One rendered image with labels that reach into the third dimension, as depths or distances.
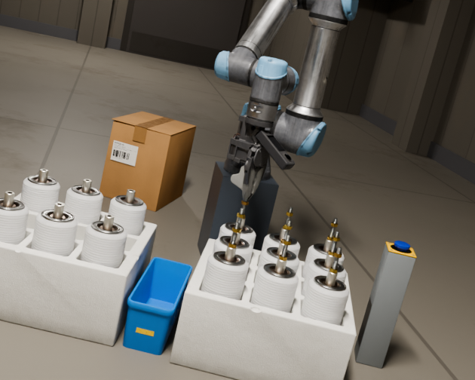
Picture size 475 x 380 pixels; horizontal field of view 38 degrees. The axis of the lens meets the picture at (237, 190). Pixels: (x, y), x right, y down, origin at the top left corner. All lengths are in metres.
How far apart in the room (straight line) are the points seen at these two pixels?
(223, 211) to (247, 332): 0.66
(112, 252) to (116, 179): 1.07
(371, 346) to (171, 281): 0.55
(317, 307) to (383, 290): 0.27
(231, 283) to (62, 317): 0.39
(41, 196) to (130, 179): 0.81
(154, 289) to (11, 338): 0.44
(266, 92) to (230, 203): 0.54
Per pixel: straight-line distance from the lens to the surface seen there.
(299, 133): 2.10
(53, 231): 1.63
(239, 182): 1.78
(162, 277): 1.89
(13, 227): 1.67
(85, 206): 1.85
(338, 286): 1.61
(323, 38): 2.09
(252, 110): 1.73
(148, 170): 2.60
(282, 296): 1.58
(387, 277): 1.79
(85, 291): 1.62
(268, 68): 1.71
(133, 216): 1.83
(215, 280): 1.58
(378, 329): 1.84
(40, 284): 1.65
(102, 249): 1.61
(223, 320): 1.58
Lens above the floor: 0.81
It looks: 15 degrees down
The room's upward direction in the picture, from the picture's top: 13 degrees clockwise
